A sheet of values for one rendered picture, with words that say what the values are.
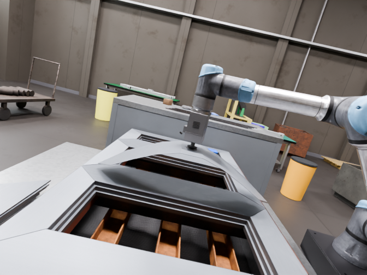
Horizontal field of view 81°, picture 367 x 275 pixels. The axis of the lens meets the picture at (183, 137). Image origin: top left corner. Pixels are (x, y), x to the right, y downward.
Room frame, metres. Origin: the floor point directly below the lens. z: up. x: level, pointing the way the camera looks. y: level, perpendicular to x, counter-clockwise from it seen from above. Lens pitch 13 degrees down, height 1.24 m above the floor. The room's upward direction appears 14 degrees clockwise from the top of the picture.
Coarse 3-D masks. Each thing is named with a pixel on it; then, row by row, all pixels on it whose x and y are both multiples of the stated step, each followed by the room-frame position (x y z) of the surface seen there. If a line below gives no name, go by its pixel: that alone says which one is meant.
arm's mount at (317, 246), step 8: (312, 232) 0.87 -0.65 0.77; (320, 232) 0.88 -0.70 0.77; (304, 240) 0.88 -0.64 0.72; (312, 240) 0.83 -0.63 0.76; (320, 240) 0.82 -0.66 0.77; (328, 240) 0.84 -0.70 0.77; (304, 248) 0.85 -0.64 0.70; (312, 248) 0.81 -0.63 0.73; (320, 248) 0.77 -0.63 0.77; (328, 248) 0.78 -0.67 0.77; (312, 256) 0.79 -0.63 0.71; (320, 256) 0.75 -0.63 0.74; (328, 256) 0.72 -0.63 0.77; (336, 256) 0.73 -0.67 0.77; (312, 264) 0.77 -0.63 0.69; (320, 264) 0.74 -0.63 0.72; (328, 264) 0.70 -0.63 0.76; (336, 264) 0.69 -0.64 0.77; (344, 264) 0.70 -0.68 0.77; (352, 264) 0.71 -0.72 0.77; (320, 272) 0.72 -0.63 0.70; (328, 272) 0.68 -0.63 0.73; (336, 272) 0.65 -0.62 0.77; (344, 272) 0.65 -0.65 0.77; (352, 272) 0.67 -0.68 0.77; (360, 272) 0.68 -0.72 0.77
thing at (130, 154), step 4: (136, 148) 0.85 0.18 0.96; (140, 148) 0.83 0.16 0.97; (128, 152) 0.82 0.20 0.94; (132, 152) 0.80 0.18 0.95; (136, 152) 0.78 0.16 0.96; (120, 156) 0.79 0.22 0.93; (124, 156) 0.77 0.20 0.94; (128, 156) 0.75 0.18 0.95; (132, 156) 0.74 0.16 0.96; (116, 160) 0.73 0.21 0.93; (120, 160) 0.72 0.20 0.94; (124, 160) 0.70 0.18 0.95; (112, 164) 0.69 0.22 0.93
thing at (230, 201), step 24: (96, 168) 0.78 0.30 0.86; (120, 168) 0.83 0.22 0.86; (192, 168) 1.13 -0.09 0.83; (216, 168) 1.15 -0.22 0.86; (96, 192) 0.67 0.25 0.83; (120, 192) 0.68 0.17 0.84; (144, 192) 0.69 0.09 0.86; (168, 192) 0.73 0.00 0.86; (192, 192) 0.78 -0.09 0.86; (216, 192) 0.83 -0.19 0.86; (72, 216) 0.52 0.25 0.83; (192, 216) 0.68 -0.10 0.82; (216, 216) 0.69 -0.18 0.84; (240, 216) 0.71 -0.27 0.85; (264, 264) 0.51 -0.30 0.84
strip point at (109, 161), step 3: (120, 153) 0.84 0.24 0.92; (114, 156) 0.82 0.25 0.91; (117, 156) 0.80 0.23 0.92; (105, 159) 0.80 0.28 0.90; (108, 159) 0.79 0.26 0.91; (111, 159) 0.77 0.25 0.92; (114, 159) 0.76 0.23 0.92; (99, 162) 0.78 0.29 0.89; (102, 162) 0.77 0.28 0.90; (105, 162) 0.76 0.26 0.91; (108, 162) 0.74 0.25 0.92; (111, 162) 0.73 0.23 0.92
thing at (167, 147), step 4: (164, 144) 0.83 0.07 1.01; (168, 144) 0.82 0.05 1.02; (172, 144) 0.82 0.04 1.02; (176, 144) 0.82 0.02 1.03; (180, 144) 0.81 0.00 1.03; (160, 148) 0.76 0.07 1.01; (164, 148) 0.76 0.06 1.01; (168, 148) 0.76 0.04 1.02; (172, 148) 0.76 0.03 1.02; (176, 148) 0.75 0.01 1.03; (180, 148) 0.75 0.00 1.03; (160, 152) 0.71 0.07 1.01; (164, 152) 0.71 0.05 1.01; (168, 152) 0.71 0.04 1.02; (172, 152) 0.71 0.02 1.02; (176, 152) 0.70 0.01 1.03
